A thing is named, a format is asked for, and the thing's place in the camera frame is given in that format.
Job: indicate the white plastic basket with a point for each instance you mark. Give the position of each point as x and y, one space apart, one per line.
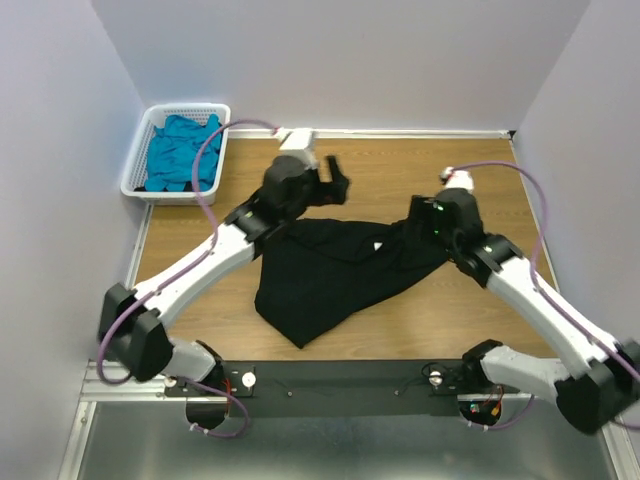
210 165

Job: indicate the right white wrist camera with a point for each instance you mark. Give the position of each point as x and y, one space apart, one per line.
452 178

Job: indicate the aluminium rail frame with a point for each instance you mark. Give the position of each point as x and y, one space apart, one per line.
139 431

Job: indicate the blue t shirt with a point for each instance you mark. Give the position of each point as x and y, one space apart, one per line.
172 150

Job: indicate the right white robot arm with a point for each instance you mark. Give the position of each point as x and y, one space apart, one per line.
593 378

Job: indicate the black t shirt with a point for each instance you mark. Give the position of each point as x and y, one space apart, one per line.
325 270

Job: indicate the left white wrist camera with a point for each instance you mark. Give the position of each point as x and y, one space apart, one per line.
297 142

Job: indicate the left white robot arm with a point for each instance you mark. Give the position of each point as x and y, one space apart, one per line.
134 322

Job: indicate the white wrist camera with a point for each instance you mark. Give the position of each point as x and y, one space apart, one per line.
452 178
297 142

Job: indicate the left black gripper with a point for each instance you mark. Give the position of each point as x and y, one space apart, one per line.
331 193

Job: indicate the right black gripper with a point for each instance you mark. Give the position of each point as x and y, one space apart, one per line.
422 207

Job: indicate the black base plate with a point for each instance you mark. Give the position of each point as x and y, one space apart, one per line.
350 388

